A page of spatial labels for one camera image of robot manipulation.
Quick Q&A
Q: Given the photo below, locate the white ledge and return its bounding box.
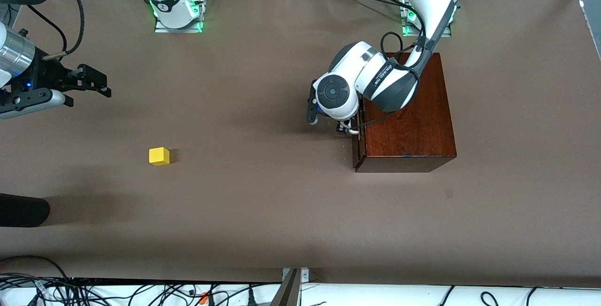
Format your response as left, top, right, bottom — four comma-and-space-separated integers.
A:
0, 275, 601, 306

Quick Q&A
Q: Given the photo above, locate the wooden drawer with white handle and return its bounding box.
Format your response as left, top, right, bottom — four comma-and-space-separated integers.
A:
345, 109, 367, 143

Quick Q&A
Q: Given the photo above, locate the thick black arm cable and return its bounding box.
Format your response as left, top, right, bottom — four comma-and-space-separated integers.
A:
43, 0, 86, 61

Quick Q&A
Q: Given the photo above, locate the black arched cable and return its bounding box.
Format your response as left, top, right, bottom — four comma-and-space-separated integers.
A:
0, 255, 71, 282

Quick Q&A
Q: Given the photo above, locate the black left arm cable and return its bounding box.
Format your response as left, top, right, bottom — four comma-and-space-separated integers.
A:
347, 0, 428, 136

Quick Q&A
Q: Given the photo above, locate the dark brown wooden cabinet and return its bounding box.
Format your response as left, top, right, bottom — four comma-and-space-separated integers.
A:
352, 53, 457, 173

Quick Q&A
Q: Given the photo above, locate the white tagged cable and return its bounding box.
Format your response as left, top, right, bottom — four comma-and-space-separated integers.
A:
28, 278, 50, 306

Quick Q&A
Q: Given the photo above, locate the aluminium bracket with profile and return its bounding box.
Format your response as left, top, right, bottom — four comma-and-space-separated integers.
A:
270, 267, 310, 306

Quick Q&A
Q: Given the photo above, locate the yellow cube block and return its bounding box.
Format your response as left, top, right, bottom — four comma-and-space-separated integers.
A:
149, 147, 171, 167

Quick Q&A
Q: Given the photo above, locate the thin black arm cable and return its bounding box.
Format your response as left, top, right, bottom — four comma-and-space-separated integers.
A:
26, 3, 69, 54

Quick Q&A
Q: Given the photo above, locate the black looped cable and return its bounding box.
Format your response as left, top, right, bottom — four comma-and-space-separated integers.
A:
479, 290, 502, 306

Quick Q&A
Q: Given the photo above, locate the black rounded padded object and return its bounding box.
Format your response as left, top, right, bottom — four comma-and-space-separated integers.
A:
0, 193, 51, 228

